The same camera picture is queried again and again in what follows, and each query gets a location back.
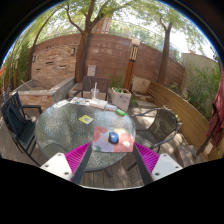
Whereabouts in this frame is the white book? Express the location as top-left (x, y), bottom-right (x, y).
top-left (88, 99), bottom-right (109, 110)

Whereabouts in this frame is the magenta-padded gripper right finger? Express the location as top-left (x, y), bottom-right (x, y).
top-left (132, 142), bottom-right (184, 186)

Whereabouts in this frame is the white wall box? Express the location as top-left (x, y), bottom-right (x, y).
top-left (86, 64), bottom-right (97, 77)

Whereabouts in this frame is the thick forked tree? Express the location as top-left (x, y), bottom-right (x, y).
top-left (61, 0), bottom-right (114, 84)

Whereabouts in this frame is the floral mouse pad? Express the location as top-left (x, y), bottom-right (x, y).
top-left (92, 125), bottom-right (135, 154)

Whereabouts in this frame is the slim tree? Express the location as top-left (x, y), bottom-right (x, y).
top-left (146, 9), bottom-right (181, 86)

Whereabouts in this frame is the beige stone slab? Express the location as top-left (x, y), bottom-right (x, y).
top-left (131, 76), bottom-right (152, 95)

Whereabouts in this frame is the wooden garden lamp post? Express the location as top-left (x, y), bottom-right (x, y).
top-left (122, 38), bottom-right (141, 92)

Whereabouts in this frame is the small pale booklet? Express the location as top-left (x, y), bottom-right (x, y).
top-left (104, 103), bottom-right (118, 112)

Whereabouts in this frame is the colourful printed sheet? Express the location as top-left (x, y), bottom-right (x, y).
top-left (68, 96), bottom-right (90, 107)

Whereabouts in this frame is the stone-clad garden counter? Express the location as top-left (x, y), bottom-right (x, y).
top-left (11, 76), bottom-right (76, 111)

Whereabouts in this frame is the black and white printed sheet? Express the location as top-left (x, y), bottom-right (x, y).
top-left (53, 100), bottom-right (70, 110)

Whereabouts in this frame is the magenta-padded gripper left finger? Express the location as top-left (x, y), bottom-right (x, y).
top-left (39, 142), bottom-right (93, 185)

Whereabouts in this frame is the dark wicker armchair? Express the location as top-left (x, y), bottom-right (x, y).
top-left (128, 107), bottom-right (183, 168)

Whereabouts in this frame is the brown stone block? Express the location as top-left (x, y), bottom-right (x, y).
top-left (173, 143), bottom-right (201, 168)

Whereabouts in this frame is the yellow square card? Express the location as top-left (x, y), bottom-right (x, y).
top-left (78, 114), bottom-right (95, 125)

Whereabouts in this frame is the black slatted armchair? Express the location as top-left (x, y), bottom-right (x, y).
top-left (0, 92), bottom-right (43, 166)

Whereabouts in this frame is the curved wooden bench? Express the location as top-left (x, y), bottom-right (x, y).
top-left (146, 81), bottom-right (224, 159)

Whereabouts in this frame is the white planter box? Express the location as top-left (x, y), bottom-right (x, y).
top-left (110, 87), bottom-right (132, 112)

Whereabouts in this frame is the red cloth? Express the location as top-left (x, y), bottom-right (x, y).
top-left (206, 66), bottom-right (224, 139)

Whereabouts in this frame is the blue computer mouse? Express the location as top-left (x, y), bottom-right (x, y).
top-left (107, 131), bottom-right (120, 145)

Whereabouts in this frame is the dark wooden chair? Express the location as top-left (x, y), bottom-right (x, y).
top-left (73, 75), bottom-right (111, 101)

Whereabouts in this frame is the small green packet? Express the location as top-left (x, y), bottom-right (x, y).
top-left (115, 108), bottom-right (127, 117)

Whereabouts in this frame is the clear plastic cup with straw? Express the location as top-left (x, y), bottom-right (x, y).
top-left (90, 81), bottom-right (100, 101)

